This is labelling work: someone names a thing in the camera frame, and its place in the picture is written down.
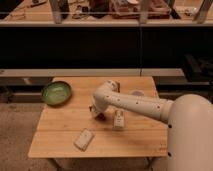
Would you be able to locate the white plastic cup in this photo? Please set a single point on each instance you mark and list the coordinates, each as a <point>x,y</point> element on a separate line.
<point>137,92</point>

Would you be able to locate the wooden folding table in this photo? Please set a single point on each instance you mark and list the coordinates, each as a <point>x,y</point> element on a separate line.
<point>59,127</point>

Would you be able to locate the background shelf with clutter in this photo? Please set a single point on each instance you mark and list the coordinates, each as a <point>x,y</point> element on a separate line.
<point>107,13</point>

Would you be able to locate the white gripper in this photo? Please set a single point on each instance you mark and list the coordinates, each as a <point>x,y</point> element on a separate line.
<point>97,109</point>

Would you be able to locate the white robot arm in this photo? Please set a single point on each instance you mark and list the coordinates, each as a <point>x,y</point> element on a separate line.
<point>189,119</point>

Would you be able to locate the green bowl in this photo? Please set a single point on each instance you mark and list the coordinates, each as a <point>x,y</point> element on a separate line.
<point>56,93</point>

